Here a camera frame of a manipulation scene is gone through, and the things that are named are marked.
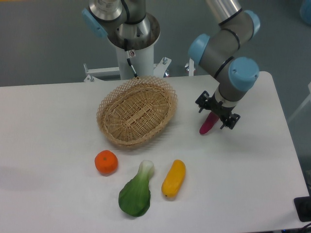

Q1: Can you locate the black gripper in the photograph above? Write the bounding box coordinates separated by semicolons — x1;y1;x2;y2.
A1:
195;91;241;130

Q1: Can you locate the purple sweet potato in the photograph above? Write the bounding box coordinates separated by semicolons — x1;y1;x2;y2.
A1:
199;112;219;135

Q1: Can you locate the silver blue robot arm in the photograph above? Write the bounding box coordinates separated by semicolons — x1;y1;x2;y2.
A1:
82;0;260;134

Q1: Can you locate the yellow mango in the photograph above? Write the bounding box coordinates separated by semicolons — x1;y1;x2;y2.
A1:
161;160;186;199

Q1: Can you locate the woven wicker basket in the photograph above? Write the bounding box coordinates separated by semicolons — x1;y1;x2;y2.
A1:
96;76;178;148

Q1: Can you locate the green bok choy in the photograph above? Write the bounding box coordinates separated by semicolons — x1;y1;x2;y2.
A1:
118;160;155;217

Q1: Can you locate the orange tangerine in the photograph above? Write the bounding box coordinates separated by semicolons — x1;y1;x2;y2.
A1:
94;150;118;175

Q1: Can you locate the black device at table edge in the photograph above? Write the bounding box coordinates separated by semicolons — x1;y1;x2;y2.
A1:
294;196;311;222

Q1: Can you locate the blue object top right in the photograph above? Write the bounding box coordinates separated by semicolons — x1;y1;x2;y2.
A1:
299;0;311;26

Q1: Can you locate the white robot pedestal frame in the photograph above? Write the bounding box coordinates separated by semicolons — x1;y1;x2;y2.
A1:
83;43;196;82

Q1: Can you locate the black cable with tag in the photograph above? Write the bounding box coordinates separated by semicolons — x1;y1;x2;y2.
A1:
123;38;139;80

